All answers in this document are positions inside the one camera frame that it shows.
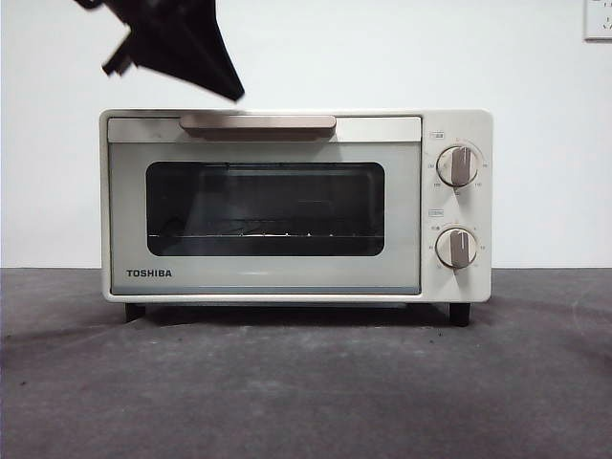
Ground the white wall socket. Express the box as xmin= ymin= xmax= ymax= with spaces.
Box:
xmin=582 ymin=0 xmax=612 ymax=41

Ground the cream white toaster oven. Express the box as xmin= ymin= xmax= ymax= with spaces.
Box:
xmin=98 ymin=108 xmax=493 ymax=328

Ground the cream round oven knob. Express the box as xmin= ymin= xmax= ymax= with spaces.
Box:
xmin=437 ymin=145 xmax=481 ymax=188
xmin=435 ymin=227 xmax=479 ymax=270

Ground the glass oven door with handle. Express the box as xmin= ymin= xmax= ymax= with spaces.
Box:
xmin=106 ymin=114 xmax=424 ymax=296

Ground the metal wire oven rack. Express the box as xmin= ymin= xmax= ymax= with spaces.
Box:
xmin=147 ymin=217 xmax=383 ymax=239

